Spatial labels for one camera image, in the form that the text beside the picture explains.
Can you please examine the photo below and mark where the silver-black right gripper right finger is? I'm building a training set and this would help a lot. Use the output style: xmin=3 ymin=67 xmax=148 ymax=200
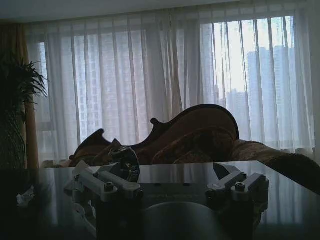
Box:
xmin=204 ymin=161 xmax=271 ymax=204

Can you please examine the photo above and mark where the silver-black right gripper left finger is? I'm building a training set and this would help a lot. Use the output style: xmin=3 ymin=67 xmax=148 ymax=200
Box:
xmin=63 ymin=161 xmax=145 ymax=204

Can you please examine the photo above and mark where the shiny crumpled foil wrapper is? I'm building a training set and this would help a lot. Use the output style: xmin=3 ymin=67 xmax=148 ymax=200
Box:
xmin=111 ymin=146 xmax=141 ymax=184

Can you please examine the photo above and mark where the carved wooden brown sofa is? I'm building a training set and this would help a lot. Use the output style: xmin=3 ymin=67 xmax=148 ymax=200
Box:
xmin=68 ymin=104 xmax=320 ymax=196

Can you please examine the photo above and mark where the crumpled white tissue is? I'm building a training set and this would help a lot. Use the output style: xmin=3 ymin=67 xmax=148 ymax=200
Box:
xmin=16 ymin=185 xmax=36 ymax=207

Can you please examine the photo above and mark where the sheer white curtain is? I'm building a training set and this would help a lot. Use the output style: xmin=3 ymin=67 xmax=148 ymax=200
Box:
xmin=24 ymin=6 xmax=316 ymax=166

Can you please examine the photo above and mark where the green potted palm plant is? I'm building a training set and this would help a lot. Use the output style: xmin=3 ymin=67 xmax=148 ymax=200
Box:
xmin=0 ymin=49 xmax=49 ymax=171

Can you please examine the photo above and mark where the tan heavy drape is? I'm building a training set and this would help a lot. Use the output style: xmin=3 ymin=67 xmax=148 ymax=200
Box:
xmin=0 ymin=23 xmax=40 ymax=169

